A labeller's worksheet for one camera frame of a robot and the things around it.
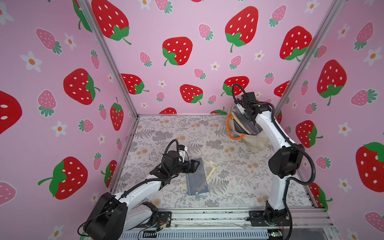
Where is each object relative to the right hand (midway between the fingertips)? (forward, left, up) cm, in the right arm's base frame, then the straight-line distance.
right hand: (247, 114), depth 89 cm
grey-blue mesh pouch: (-2, +2, -7) cm, 8 cm away
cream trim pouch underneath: (-26, +21, -24) cm, 41 cm away
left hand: (-28, +30, -13) cm, 43 cm away
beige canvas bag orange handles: (-12, -7, -13) cm, 19 cm away
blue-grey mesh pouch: (-35, +28, -23) cm, 51 cm away
